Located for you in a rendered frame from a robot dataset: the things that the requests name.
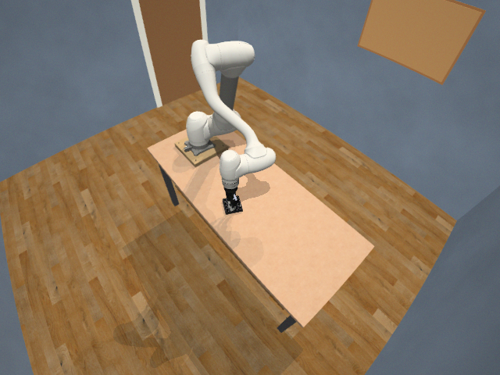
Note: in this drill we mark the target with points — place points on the black knob box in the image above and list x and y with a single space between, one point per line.
238 207

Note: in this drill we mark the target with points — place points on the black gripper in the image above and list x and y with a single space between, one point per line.
231 196

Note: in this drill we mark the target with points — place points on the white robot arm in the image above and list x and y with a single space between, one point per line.
231 58

